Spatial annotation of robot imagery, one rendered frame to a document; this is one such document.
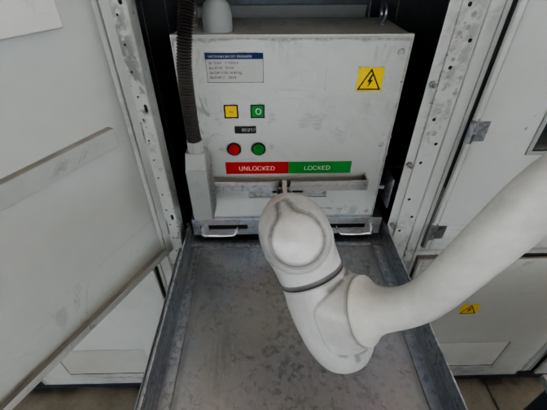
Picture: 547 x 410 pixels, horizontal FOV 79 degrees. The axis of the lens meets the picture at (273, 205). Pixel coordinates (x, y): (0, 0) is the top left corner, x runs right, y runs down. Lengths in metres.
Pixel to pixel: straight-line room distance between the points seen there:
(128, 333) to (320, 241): 1.05
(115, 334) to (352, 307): 1.05
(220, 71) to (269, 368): 0.63
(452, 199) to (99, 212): 0.85
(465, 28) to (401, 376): 0.69
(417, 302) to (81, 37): 0.69
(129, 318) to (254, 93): 0.87
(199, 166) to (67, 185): 0.25
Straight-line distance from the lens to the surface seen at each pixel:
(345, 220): 0.97
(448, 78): 0.81
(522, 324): 1.57
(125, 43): 0.75
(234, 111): 0.79
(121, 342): 1.44
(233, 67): 0.76
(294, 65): 0.76
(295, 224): 0.42
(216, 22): 0.78
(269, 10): 1.32
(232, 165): 0.86
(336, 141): 0.84
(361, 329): 0.50
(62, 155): 0.71
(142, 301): 1.20
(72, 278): 0.84
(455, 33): 0.79
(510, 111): 0.89
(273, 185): 0.84
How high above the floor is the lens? 1.53
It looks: 38 degrees down
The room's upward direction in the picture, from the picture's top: straight up
